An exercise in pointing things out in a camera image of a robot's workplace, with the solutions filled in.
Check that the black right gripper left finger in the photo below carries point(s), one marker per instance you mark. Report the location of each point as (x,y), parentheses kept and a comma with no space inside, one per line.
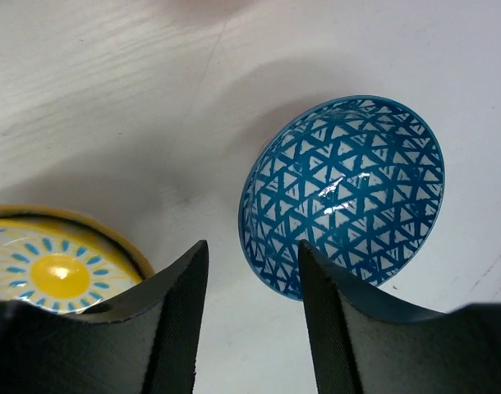
(144,340)

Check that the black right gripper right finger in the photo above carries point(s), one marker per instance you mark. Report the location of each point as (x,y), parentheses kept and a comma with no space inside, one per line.
(364,340)

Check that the yellow blue pattern ceramic bowl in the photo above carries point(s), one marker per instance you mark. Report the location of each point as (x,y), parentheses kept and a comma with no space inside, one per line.
(64,262)

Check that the red white pattern bowl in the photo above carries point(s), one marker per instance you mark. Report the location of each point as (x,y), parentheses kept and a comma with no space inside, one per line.
(360,177)

